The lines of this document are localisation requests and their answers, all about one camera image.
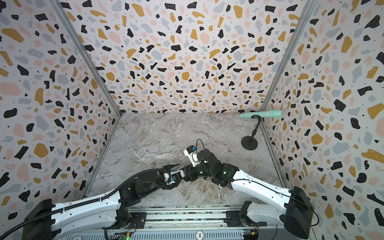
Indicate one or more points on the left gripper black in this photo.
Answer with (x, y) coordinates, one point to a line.
(170, 186)

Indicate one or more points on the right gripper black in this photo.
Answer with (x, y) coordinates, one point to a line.
(188, 172)

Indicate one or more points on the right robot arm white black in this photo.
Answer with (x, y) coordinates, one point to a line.
(291, 208)

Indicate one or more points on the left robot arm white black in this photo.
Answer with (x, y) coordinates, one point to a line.
(105, 211)

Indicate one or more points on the black microphone stand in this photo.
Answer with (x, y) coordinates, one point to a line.
(249, 142)

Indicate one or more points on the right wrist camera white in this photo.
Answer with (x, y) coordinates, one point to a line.
(191, 153)

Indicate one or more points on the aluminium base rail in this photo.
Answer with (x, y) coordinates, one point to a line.
(172, 223)

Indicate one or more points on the poker chip on rail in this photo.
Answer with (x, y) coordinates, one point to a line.
(199, 235)

